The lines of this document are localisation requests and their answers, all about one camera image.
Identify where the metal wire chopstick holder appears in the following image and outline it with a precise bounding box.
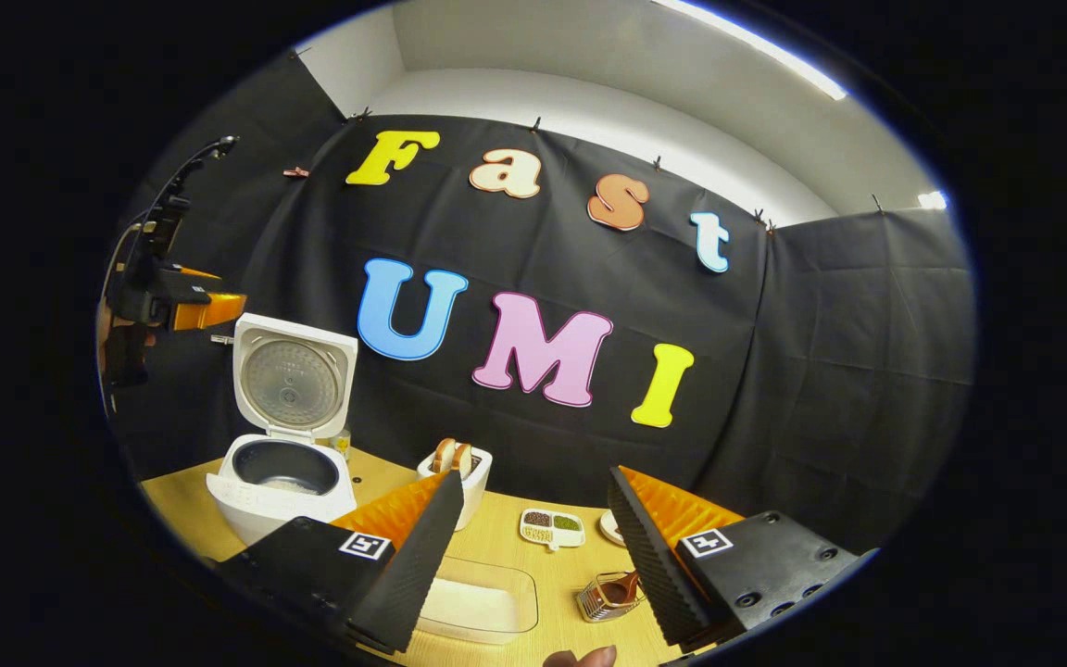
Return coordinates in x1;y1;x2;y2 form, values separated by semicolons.
576;572;647;623

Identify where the white divided grain dish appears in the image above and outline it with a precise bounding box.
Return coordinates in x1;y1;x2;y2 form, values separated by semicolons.
520;508;586;552

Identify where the clear box of rice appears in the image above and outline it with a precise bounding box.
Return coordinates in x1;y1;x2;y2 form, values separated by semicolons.
415;556;539;645

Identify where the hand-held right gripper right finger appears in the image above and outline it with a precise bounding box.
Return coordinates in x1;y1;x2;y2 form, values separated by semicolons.
608;466;877;649

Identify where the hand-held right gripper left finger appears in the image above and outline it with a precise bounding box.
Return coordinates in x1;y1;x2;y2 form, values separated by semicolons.
219;471;466;654

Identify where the white rice cooker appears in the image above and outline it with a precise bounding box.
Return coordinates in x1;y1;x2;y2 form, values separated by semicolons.
207;313;360;547

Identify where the white toaster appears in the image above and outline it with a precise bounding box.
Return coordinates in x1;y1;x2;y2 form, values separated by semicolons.
417;445;494;531

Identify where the brown wooden spoon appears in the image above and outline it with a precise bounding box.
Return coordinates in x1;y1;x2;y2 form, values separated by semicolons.
600;572;643;608

